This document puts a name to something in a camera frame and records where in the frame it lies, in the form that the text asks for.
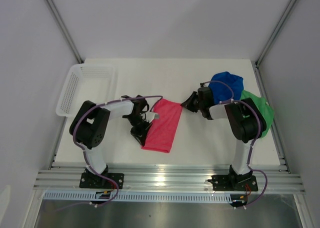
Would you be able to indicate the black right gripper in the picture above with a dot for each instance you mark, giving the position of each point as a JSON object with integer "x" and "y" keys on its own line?
{"x": 188, "y": 103}

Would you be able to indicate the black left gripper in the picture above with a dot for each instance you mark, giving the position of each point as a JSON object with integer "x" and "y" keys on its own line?
{"x": 141, "y": 135}

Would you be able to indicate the red towel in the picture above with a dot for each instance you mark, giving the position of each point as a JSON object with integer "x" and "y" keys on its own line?
{"x": 160, "y": 137}

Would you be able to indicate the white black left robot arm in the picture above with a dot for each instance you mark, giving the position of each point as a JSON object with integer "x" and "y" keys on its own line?
{"x": 89, "y": 126}

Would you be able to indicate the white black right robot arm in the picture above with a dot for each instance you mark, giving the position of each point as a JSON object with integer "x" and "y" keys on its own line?
{"x": 245, "y": 120}

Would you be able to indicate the blue towel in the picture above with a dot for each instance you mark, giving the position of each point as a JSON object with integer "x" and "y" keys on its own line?
{"x": 226, "y": 86}

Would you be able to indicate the white perforated plastic basket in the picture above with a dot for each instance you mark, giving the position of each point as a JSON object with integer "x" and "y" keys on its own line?
{"x": 88, "y": 81}

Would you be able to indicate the green towel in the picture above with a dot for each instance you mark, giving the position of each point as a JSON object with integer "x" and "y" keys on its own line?
{"x": 264, "y": 108}

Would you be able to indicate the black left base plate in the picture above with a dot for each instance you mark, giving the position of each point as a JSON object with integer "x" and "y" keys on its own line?
{"x": 89, "y": 180}

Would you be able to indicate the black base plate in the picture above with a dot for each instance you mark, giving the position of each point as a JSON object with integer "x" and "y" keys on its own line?
{"x": 89, "y": 180}
{"x": 238, "y": 183}

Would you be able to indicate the white slotted cable duct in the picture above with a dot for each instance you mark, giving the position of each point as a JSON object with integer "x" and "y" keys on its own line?
{"x": 131, "y": 196}

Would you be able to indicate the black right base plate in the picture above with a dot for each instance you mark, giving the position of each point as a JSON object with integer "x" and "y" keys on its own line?
{"x": 238, "y": 183}

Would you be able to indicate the aluminium left side rail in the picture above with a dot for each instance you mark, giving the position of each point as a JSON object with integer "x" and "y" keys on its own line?
{"x": 56, "y": 144}

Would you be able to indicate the aluminium front rail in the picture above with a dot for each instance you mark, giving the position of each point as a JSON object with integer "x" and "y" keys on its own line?
{"x": 167, "y": 178}

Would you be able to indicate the aluminium left frame post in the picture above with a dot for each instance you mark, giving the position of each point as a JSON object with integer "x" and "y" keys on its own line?
{"x": 54, "y": 11}

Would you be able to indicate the aluminium frame post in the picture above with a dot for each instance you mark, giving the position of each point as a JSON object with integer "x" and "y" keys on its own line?
{"x": 279, "y": 26}
{"x": 54, "y": 11}

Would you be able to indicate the aluminium right frame post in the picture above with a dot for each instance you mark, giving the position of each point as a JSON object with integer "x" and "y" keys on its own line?
{"x": 279, "y": 26}

